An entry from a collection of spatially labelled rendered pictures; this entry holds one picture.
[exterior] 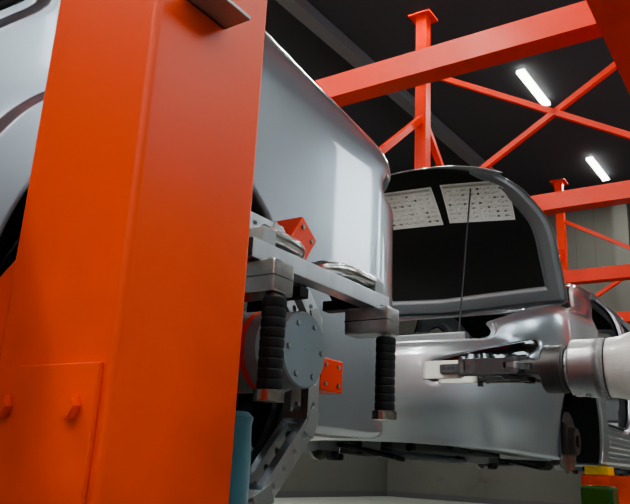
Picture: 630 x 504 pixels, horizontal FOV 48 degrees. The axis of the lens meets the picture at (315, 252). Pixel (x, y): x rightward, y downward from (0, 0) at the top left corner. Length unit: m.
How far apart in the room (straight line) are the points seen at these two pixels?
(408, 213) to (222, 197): 4.01
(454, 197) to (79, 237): 3.97
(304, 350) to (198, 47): 0.61
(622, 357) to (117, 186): 0.76
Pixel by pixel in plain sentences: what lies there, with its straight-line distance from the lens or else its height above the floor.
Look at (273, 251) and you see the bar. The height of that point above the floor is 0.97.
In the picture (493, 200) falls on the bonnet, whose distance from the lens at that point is 4.49.
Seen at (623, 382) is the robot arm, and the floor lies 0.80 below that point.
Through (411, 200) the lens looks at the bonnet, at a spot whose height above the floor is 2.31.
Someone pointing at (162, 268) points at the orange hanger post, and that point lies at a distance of 0.64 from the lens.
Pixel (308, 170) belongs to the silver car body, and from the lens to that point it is 1.83.
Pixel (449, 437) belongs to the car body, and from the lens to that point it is 3.67.
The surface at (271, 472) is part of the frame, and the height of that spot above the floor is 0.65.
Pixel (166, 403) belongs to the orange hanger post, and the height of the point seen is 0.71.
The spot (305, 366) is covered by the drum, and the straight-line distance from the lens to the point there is 1.20.
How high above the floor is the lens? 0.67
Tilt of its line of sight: 16 degrees up
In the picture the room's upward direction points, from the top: 3 degrees clockwise
